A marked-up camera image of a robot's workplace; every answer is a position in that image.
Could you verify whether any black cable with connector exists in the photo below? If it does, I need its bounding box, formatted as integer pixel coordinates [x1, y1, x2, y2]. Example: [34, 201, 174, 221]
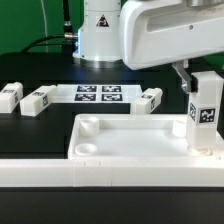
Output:
[20, 31, 80, 54]

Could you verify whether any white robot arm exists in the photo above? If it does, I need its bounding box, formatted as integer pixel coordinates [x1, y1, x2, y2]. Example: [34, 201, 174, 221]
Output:
[73, 0, 224, 93]

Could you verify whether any white desk top tray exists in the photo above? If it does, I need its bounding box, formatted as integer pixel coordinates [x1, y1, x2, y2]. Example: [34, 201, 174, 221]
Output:
[68, 114, 224, 161]

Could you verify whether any white L-shaped obstacle fence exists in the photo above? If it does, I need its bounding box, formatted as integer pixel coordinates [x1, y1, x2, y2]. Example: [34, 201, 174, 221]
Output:
[0, 156, 224, 187]

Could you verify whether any black upright cable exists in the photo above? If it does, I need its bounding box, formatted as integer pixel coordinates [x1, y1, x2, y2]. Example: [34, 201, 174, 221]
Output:
[61, 0, 74, 34]

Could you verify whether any thin white cable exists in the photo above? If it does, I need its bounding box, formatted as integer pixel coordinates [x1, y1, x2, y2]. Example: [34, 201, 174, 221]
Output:
[40, 0, 50, 54]

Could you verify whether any white base marker plate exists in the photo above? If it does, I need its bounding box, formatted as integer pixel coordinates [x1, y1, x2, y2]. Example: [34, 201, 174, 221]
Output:
[52, 84, 142, 103]

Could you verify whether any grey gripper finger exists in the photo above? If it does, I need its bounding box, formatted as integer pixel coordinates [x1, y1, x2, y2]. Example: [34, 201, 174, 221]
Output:
[172, 60, 193, 92]

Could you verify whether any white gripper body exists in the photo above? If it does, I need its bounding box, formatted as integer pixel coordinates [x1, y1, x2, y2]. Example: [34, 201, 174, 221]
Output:
[120, 0, 224, 70]

